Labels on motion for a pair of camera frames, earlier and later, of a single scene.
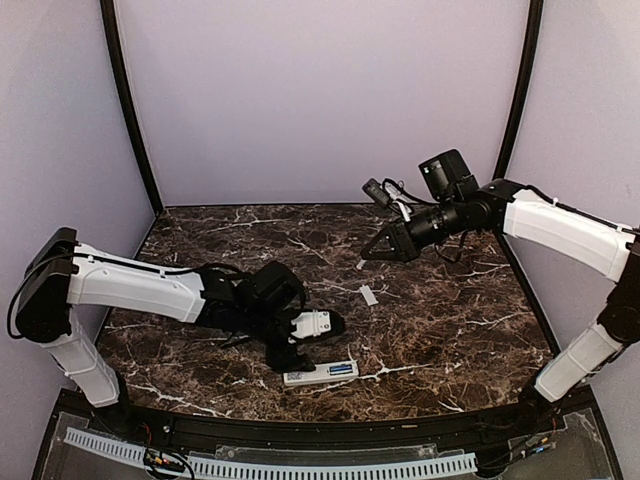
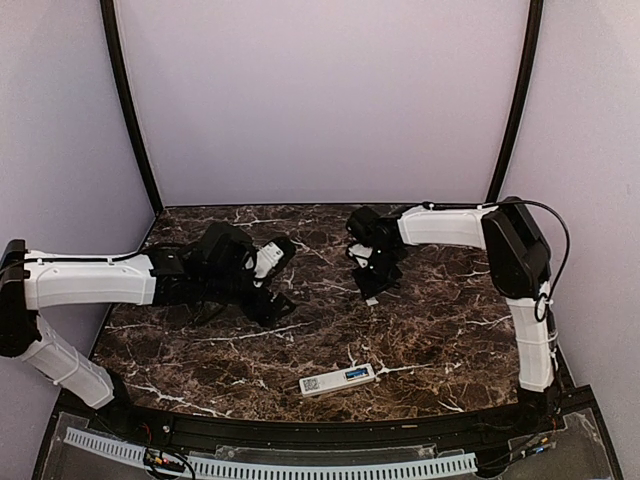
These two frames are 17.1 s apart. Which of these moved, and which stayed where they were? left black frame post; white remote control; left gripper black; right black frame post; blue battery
Moved: left gripper black; blue battery; white remote control
Stayed: left black frame post; right black frame post
